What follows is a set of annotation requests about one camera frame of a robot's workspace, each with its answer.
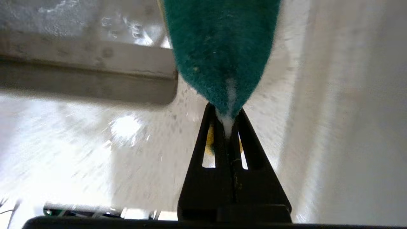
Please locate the stainless steel sink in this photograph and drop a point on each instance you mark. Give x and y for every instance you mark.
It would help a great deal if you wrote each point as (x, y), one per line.
(79, 73)

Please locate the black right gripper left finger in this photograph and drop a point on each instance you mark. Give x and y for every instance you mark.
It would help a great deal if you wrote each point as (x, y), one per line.
(203, 190)

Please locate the green yellow sponge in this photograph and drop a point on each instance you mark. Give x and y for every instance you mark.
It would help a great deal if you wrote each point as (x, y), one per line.
(222, 47)

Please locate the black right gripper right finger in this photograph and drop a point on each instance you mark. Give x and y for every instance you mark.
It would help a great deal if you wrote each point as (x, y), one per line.
(257, 190)

